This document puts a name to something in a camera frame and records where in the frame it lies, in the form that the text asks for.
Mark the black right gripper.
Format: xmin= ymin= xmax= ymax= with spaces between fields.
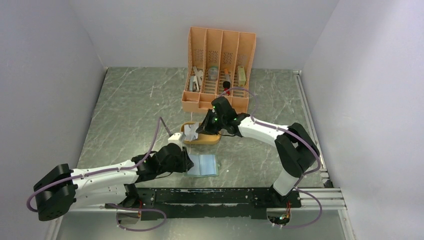
xmin=196 ymin=108 xmax=226 ymax=136

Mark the silver credit card stack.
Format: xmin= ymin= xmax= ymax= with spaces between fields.
xmin=183 ymin=124 xmax=200 ymax=142

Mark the silver VIP credit card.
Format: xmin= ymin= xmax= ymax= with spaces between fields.
xmin=184 ymin=122 xmax=201 ymax=141

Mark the mint green card holder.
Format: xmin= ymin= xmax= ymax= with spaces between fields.
xmin=186 ymin=154 xmax=219 ymax=178

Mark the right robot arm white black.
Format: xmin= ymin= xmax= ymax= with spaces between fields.
xmin=196 ymin=96 xmax=321 ymax=207

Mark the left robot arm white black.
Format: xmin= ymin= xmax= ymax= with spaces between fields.
xmin=27 ymin=143 xmax=194 ymax=222

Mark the yellow oval tray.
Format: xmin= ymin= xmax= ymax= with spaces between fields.
xmin=180 ymin=121 xmax=221 ymax=145

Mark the grey stapler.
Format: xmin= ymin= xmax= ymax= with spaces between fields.
xmin=187 ymin=66 xmax=204 ymax=93

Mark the red black marker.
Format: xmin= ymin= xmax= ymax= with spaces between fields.
xmin=222 ymin=68 xmax=231 ymax=96

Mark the clear tape roll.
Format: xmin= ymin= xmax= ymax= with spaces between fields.
xmin=207 ymin=66 xmax=219 ymax=82

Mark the pale green eraser box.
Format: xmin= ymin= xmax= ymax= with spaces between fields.
xmin=237 ymin=65 xmax=247 ymax=88

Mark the orange desk file organizer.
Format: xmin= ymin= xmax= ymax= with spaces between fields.
xmin=181 ymin=26 xmax=257 ymax=113

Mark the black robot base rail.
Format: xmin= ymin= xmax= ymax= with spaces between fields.
xmin=117 ymin=187 xmax=302 ymax=221

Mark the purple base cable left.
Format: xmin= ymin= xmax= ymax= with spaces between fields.
xmin=115 ymin=206 xmax=169 ymax=232

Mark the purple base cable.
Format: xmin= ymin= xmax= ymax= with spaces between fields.
xmin=269 ymin=188 xmax=324 ymax=230
xmin=115 ymin=206 xmax=169 ymax=232

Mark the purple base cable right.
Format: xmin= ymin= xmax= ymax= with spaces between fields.
xmin=269 ymin=188 xmax=324 ymax=230

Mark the aluminium table edge rail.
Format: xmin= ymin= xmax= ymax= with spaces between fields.
xmin=293 ymin=70 xmax=347 ymax=214

